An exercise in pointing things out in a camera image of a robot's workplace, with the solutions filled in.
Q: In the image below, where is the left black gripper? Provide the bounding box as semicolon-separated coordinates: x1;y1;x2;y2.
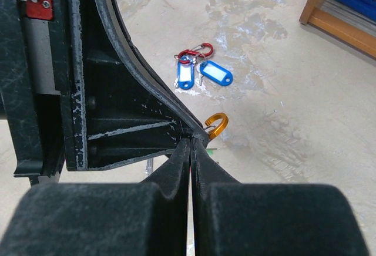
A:
1;0;73;186

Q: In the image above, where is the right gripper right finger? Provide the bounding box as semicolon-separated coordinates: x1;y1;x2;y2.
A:
190;139;369;255

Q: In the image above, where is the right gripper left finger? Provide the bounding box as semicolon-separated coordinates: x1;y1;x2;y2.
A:
1;139;190;255

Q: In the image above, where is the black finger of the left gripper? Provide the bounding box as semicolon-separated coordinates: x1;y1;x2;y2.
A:
66;0;209;171

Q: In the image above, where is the blue tagged key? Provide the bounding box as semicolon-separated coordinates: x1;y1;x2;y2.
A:
199;60;233;86
176;60;194;90

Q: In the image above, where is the red s-shaped carabiner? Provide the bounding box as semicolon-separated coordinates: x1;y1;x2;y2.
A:
174;42;214;65

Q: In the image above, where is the orange s-shaped carabiner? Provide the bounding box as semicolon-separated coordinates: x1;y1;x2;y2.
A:
205;112;229;141

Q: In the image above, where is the green tagged key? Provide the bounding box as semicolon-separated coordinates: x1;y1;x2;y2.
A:
206;148;217;155

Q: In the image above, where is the wooden shelf rack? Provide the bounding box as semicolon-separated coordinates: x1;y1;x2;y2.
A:
299;0;375;58

